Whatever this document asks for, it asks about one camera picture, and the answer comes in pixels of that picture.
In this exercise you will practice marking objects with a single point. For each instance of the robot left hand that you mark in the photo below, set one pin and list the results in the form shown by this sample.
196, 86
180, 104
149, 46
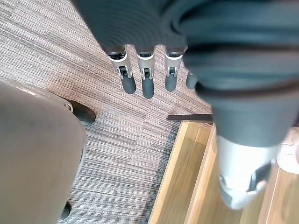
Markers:
187, 28

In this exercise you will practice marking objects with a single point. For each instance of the dark robot right foot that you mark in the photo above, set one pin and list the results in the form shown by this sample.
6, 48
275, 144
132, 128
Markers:
65, 211

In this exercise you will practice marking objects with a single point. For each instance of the white slipper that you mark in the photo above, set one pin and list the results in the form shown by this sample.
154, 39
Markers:
289, 151

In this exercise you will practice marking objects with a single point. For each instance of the dark robot foot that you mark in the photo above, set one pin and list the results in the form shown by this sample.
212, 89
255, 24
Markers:
65, 211
84, 114

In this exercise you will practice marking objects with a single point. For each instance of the wooden shoe rack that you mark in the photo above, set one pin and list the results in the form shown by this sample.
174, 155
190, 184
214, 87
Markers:
187, 175

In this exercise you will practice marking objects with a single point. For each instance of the dark robot left foot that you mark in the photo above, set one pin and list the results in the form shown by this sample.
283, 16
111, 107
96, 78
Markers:
84, 114

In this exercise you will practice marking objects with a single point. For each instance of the silver robot left leg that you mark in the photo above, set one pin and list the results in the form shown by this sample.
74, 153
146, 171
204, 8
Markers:
35, 151

